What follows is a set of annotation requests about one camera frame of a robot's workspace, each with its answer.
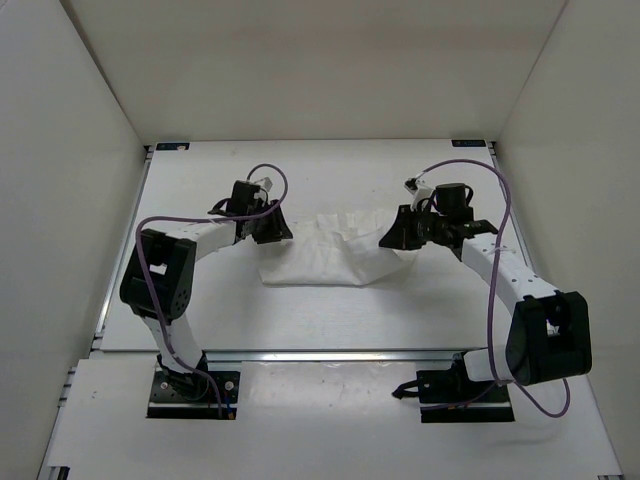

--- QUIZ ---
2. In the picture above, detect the blue label sticker right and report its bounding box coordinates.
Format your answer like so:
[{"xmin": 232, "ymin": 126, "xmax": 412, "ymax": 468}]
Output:
[{"xmin": 451, "ymin": 139, "xmax": 487, "ymax": 148}]

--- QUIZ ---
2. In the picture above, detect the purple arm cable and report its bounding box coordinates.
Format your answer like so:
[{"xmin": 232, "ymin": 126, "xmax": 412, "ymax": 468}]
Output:
[
  {"xmin": 407, "ymin": 159, "xmax": 572, "ymax": 417},
  {"xmin": 135, "ymin": 163, "xmax": 290, "ymax": 419}
]

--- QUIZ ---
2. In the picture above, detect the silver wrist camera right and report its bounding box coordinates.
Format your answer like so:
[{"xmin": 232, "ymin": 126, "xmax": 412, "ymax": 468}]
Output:
[{"xmin": 404, "ymin": 177, "xmax": 434, "ymax": 211}]

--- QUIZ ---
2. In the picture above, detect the white pleated skirt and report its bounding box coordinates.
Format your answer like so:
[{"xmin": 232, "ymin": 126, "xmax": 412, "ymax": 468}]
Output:
[{"xmin": 258, "ymin": 209, "xmax": 417, "ymax": 287}]

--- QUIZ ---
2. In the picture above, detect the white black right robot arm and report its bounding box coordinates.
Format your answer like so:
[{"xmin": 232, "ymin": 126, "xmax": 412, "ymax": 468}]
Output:
[{"xmin": 379, "ymin": 179, "xmax": 592, "ymax": 401}]

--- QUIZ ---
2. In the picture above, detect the blue label sticker left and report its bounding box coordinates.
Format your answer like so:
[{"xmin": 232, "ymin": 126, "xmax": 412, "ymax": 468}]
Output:
[{"xmin": 155, "ymin": 142, "xmax": 190, "ymax": 151}]

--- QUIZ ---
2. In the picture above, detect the blue label sticker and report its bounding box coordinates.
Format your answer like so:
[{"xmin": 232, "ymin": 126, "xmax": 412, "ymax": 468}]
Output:
[
  {"xmin": 451, "ymin": 139, "xmax": 487, "ymax": 148},
  {"xmin": 155, "ymin": 142, "xmax": 190, "ymax": 151}
]

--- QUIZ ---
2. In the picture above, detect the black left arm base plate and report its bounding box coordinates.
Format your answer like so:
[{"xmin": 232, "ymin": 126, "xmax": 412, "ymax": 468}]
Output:
[{"xmin": 146, "ymin": 361, "xmax": 241, "ymax": 421}]

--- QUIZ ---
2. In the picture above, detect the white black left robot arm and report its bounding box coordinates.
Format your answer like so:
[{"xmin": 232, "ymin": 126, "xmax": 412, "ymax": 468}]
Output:
[{"xmin": 119, "ymin": 178, "xmax": 293, "ymax": 398}]

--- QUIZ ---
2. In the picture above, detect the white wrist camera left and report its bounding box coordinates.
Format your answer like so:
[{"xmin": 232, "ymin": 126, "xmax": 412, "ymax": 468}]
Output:
[{"xmin": 253, "ymin": 177, "xmax": 273, "ymax": 203}]

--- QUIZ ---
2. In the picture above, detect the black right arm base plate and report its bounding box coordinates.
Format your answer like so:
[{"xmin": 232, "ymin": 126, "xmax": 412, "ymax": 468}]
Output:
[{"xmin": 392, "ymin": 365, "xmax": 515, "ymax": 424}]

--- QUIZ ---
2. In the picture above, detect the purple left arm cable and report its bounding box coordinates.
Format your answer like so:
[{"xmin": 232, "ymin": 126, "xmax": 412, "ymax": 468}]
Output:
[{"xmin": 135, "ymin": 163, "xmax": 290, "ymax": 419}]

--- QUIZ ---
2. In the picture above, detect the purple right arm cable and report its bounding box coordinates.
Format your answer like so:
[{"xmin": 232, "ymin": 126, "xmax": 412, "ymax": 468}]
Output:
[{"xmin": 407, "ymin": 159, "xmax": 572, "ymax": 417}]

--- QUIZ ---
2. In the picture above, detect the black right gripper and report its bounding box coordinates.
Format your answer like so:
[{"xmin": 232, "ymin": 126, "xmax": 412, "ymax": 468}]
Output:
[{"xmin": 379, "ymin": 205, "xmax": 447, "ymax": 252}]

